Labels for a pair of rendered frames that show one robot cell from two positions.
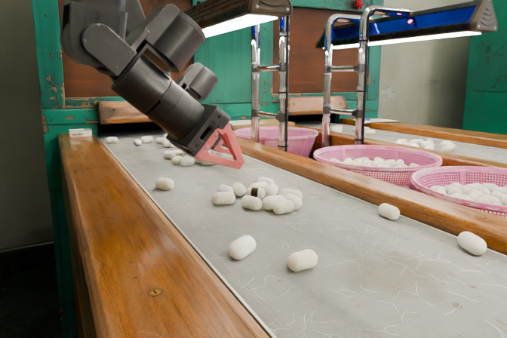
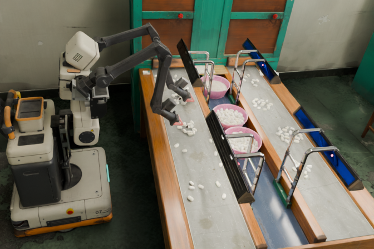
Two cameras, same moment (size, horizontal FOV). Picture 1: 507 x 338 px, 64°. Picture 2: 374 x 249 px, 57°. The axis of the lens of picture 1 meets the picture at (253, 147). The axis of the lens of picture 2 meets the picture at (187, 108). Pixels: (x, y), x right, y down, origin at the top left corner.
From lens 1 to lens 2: 1.84 m
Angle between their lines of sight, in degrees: 28
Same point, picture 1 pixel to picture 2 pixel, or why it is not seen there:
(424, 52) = not seen: outside the picture
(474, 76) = not seen: outside the picture
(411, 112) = (339, 30)
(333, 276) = (187, 154)
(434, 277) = (202, 158)
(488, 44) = not seen: outside the picture
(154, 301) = (160, 154)
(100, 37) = (157, 110)
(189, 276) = (166, 152)
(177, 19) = (171, 103)
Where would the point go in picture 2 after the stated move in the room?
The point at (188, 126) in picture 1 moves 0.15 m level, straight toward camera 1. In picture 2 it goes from (171, 120) to (168, 134)
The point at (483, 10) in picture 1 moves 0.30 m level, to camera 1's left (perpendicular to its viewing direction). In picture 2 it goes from (274, 79) to (232, 70)
